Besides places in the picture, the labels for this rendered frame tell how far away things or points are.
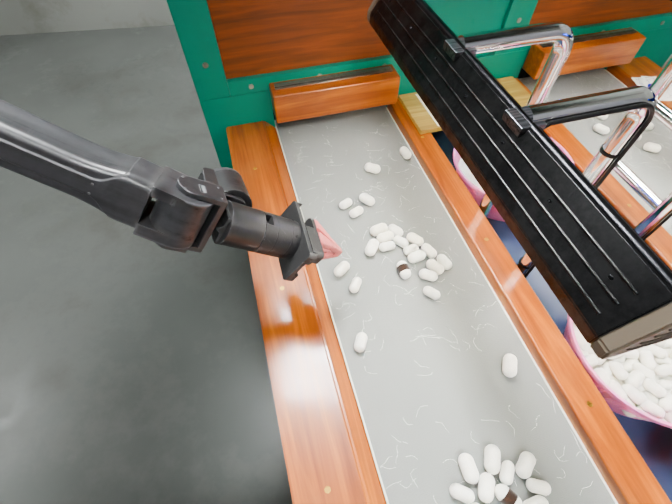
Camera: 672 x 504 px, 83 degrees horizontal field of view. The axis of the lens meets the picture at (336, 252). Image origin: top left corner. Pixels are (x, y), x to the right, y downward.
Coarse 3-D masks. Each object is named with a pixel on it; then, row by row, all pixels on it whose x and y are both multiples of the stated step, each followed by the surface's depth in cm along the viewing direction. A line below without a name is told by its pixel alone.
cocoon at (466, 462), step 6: (462, 456) 53; (468, 456) 53; (462, 462) 52; (468, 462) 52; (474, 462) 53; (462, 468) 52; (468, 468) 52; (474, 468) 52; (462, 474) 52; (468, 474) 52; (474, 474) 51; (468, 480) 51; (474, 480) 51
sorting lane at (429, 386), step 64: (320, 128) 96; (384, 128) 96; (320, 192) 84; (384, 192) 84; (384, 256) 74; (448, 256) 74; (384, 320) 66; (448, 320) 66; (384, 384) 60; (448, 384) 60; (512, 384) 60; (384, 448) 55; (448, 448) 55; (512, 448) 55; (576, 448) 55
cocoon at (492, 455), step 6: (492, 444) 54; (486, 450) 54; (492, 450) 53; (498, 450) 53; (486, 456) 53; (492, 456) 53; (498, 456) 53; (486, 462) 53; (492, 462) 52; (498, 462) 52; (486, 468) 52; (492, 468) 52; (498, 468) 52
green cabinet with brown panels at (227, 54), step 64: (192, 0) 70; (256, 0) 74; (320, 0) 77; (448, 0) 84; (512, 0) 87; (576, 0) 93; (640, 0) 98; (192, 64) 79; (256, 64) 84; (320, 64) 88; (384, 64) 91
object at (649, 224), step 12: (660, 72) 62; (660, 84) 62; (660, 96) 64; (660, 108) 64; (660, 120) 64; (624, 168) 72; (624, 180) 73; (636, 180) 71; (636, 192) 71; (648, 192) 69; (648, 204) 69; (660, 204) 67; (648, 216) 69; (660, 216) 67; (636, 228) 72; (648, 228) 70
